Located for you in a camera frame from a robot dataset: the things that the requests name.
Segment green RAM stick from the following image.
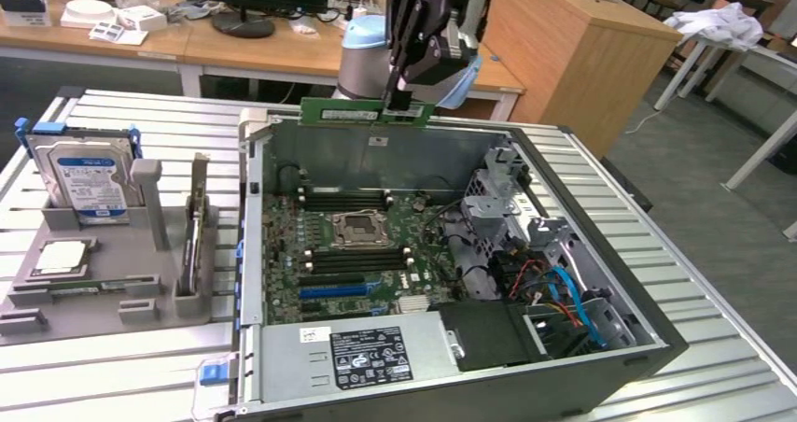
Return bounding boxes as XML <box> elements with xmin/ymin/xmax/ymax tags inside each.
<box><xmin>48</xmin><ymin>279</ymin><xmax>129</xmax><ymax>298</ymax></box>
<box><xmin>299</xmin><ymin>96</ymin><xmax>436</xmax><ymax>130</ymax></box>

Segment black RAM slot bank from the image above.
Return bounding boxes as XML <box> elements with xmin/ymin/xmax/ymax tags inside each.
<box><xmin>303</xmin><ymin>247</ymin><xmax>417</xmax><ymax>275</ymax></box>
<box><xmin>297</xmin><ymin>187</ymin><xmax>396</xmax><ymax>212</ymax></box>

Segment wooden desk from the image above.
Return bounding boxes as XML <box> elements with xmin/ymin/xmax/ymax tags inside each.
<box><xmin>0</xmin><ymin>0</ymin><xmax>529</xmax><ymax>124</ymax></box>

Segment wooden cabinet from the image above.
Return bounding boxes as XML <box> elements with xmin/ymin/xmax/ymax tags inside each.
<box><xmin>480</xmin><ymin>0</ymin><xmax>685</xmax><ymax>158</ymax></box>

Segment metal disk bay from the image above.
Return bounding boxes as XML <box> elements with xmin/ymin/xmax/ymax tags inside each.
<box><xmin>445</xmin><ymin>146</ymin><xmax>537</xmax><ymax>297</ymax></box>

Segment metal CPU socket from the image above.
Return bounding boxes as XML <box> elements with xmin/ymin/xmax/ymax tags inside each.
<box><xmin>328</xmin><ymin>210</ymin><xmax>389</xmax><ymax>251</ymax></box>

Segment white small box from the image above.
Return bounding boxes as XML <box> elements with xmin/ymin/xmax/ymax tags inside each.
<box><xmin>115</xmin><ymin>6</ymin><xmax>171</xmax><ymax>32</ymax></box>

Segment white paper sheets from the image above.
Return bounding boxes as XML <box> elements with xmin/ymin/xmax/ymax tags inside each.
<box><xmin>85</xmin><ymin>21</ymin><xmax>151</xmax><ymax>46</ymax></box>

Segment white cloth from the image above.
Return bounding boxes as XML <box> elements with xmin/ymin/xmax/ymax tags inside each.
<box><xmin>661</xmin><ymin>1</ymin><xmax>766</xmax><ymax>53</ymax></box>

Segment green motherboard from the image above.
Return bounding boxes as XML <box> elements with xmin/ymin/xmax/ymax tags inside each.
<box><xmin>259</xmin><ymin>186</ymin><xmax>465</xmax><ymax>326</ymax></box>

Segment black expansion slot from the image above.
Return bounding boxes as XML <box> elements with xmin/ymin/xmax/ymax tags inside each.
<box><xmin>300</xmin><ymin>274</ymin><xmax>368</xmax><ymax>287</ymax></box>

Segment graphics card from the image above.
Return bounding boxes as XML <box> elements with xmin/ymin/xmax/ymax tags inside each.
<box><xmin>176</xmin><ymin>152</ymin><xmax>219</xmax><ymax>298</ymax></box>

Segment blue expansion slot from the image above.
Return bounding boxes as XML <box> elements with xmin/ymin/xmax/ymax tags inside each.
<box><xmin>297</xmin><ymin>284</ymin><xmax>371</xmax><ymax>301</ymax></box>

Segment open grey PC case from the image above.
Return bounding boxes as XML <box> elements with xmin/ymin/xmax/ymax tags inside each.
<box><xmin>231</xmin><ymin>106</ymin><xmax>692</xmax><ymax>422</ymax></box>

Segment hard disk in blue caddy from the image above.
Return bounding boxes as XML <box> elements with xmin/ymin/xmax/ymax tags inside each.
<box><xmin>12</xmin><ymin>118</ymin><xmax>143</xmax><ymax>228</ymax></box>

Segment white table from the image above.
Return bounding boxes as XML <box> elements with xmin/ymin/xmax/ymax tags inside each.
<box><xmin>652</xmin><ymin>34</ymin><xmax>797</xmax><ymax>192</ymax></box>

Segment white labelled box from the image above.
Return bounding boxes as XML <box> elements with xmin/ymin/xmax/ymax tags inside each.
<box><xmin>0</xmin><ymin>0</ymin><xmax>49</xmax><ymax>27</ymax></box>

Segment black fan shroud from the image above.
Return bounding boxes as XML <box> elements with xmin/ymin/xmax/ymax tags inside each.
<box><xmin>437</xmin><ymin>302</ymin><xmax>553</xmax><ymax>373</ymax></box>

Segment grey power supply with label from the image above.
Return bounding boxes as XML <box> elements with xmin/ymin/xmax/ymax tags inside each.
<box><xmin>257</xmin><ymin>309</ymin><xmax>467</xmax><ymax>402</ymax></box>

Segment silver CPU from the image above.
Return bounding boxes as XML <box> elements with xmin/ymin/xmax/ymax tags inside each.
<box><xmin>33</xmin><ymin>241</ymin><xmax>89</xmax><ymax>275</ymax></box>

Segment grey parts rack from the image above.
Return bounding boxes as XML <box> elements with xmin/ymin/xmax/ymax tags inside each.
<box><xmin>0</xmin><ymin>158</ymin><xmax>239</xmax><ymax>347</ymax></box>

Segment black wrist camera block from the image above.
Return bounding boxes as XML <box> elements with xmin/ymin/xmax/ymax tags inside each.
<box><xmin>408</xmin><ymin>29</ymin><xmax>483</xmax><ymax>90</ymax></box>

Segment red wire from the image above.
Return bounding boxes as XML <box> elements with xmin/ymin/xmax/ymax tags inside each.
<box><xmin>507</xmin><ymin>259</ymin><xmax>575</xmax><ymax>323</ymax></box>

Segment blue flat wire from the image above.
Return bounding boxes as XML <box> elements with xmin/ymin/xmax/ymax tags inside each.
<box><xmin>549</xmin><ymin>259</ymin><xmax>611</xmax><ymax>349</ymax></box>

